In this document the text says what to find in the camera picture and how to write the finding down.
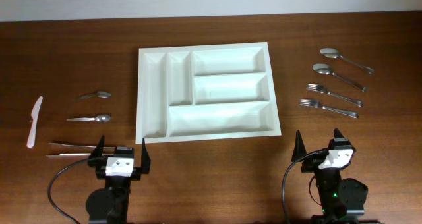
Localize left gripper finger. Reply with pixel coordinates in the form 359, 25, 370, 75
89, 135, 105, 159
141, 138, 151, 174

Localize metal fork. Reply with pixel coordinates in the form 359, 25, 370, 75
299, 99, 359, 119
306, 84, 364, 107

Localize large metal spoon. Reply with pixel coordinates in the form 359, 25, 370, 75
320, 48, 375, 74
312, 63, 367, 92

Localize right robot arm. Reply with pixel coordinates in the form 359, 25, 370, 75
291, 129, 368, 224

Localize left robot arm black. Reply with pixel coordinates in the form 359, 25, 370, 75
86, 136, 151, 224

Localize metal tweezers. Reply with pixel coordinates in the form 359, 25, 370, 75
46, 142, 115, 157

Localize small metal teaspoon lower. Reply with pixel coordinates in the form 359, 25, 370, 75
66, 114, 111, 123

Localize small metal teaspoon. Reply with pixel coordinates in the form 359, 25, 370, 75
66, 114, 111, 123
74, 91, 111, 101

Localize small metal teaspoon upper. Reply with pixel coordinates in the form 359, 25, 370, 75
74, 91, 111, 101

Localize white plastic knife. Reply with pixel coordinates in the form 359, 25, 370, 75
26, 96, 44, 148

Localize white plastic cutlery tray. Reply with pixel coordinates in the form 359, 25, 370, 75
135, 42, 282, 144

